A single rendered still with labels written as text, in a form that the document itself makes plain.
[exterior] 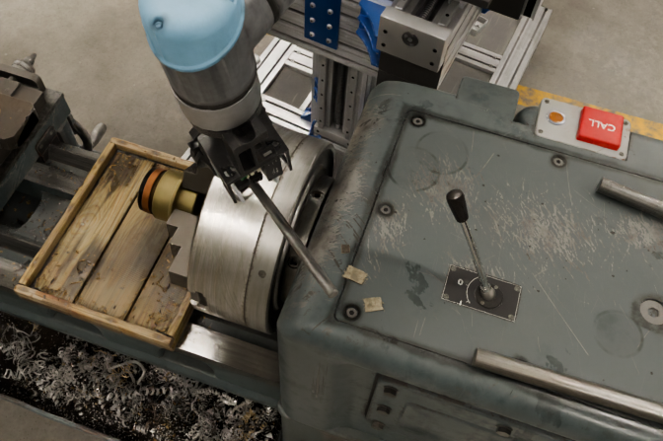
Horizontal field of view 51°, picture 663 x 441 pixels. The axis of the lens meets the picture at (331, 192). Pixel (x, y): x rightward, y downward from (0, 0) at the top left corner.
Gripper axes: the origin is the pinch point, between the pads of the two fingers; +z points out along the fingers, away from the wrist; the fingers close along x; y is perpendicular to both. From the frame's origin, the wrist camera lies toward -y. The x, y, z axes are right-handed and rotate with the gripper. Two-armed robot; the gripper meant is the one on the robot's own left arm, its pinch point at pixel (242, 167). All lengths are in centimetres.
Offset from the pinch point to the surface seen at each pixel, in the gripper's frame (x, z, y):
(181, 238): -11.2, 25.2, -6.4
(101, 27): -1, 159, -158
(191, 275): -12.4, 19.9, 1.6
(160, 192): -10.4, 25.0, -14.7
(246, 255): -4.5, 15.8, 4.5
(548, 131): 41.6, 15.9, 12.3
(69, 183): -26, 51, -39
